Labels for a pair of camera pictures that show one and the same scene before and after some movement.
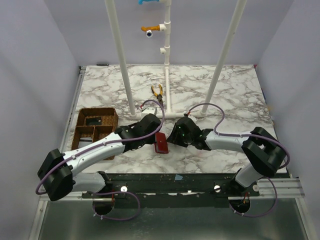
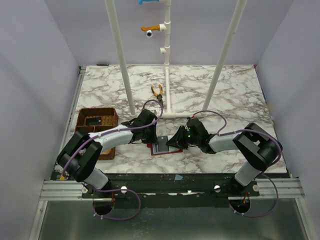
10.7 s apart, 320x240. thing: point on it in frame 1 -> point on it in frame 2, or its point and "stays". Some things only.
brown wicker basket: x=93 y=126 stays
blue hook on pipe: x=141 y=1 stays
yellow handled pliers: x=159 y=96 stays
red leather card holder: x=161 y=143 -> x=154 y=151
